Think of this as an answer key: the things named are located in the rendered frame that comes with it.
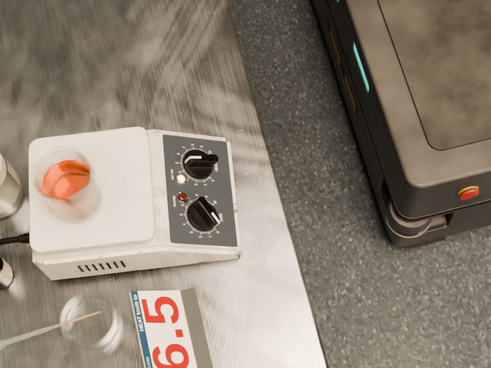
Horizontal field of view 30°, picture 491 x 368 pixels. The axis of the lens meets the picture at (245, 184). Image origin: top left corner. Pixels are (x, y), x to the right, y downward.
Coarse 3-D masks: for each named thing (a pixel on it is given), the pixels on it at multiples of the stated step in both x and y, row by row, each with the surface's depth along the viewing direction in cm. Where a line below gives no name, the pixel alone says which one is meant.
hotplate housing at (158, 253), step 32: (160, 160) 91; (160, 192) 90; (160, 224) 89; (32, 256) 88; (64, 256) 88; (96, 256) 88; (128, 256) 88; (160, 256) 89; (192, 256) 90; (224, 256) 91
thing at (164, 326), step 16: (144, 304) 89; (160, 304) 90; (176, 304) 92; (144, 320) 88; (160, 320) 90; (176, 320) 91; (160, 336) 89; (176, 336) 90; (160, 352) 88; (176, 352) 89
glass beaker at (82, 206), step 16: (64, 144) 82; (48, 160) 83; (64, 160) 85; (80, 160) 84; (32, 176) 82; (80, 192) 81; (96, 192) 84; (64, 208) 83; (80, 208) 84; (96, 208) 86
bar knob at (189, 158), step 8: (192, 152) 93; (200, 152) 93; (184, 160) 92; (192, 160) 91; (200, 160) 91; (208, 160) 92; (216, 160) 92; (184, 168) 92; (192, 168) 92; (200, 168) 92; (208, 168) 93; (192, 176) 92; (200, 176) 92
